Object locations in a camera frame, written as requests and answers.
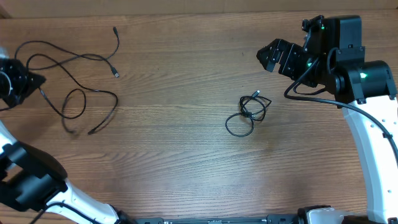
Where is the thin black barrel-plug cable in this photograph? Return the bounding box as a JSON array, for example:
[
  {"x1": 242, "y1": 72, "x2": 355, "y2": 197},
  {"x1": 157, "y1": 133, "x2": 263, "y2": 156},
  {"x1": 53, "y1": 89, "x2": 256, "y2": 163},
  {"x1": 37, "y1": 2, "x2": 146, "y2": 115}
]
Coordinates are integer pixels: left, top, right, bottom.
[{"x1": 26, "y1": 53, "x2": 119, "y2": 136}]

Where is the black USB cable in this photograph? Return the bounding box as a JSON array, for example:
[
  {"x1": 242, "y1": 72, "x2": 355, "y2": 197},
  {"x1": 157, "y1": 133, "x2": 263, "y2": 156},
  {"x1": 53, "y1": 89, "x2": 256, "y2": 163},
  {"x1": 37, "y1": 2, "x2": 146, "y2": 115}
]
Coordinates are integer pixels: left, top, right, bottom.
[{"x1": 14, "y1": 26, "x2": 120, "y2": 78}]

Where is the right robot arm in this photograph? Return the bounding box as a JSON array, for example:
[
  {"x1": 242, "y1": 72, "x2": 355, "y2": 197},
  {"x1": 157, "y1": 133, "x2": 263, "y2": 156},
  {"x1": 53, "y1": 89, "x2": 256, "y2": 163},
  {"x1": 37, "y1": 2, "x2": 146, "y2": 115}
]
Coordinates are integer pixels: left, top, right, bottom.
[{"x1": 257, "y1": 15, "x2": 397, "y2": 223}]

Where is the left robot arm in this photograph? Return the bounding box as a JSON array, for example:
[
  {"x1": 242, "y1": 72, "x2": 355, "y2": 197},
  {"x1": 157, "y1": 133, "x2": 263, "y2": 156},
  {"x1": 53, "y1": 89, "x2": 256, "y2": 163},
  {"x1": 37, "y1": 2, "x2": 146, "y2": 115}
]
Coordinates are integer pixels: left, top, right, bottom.
[{"x1": 1, "y1": 55, "x2": 135, "y2": 223}]

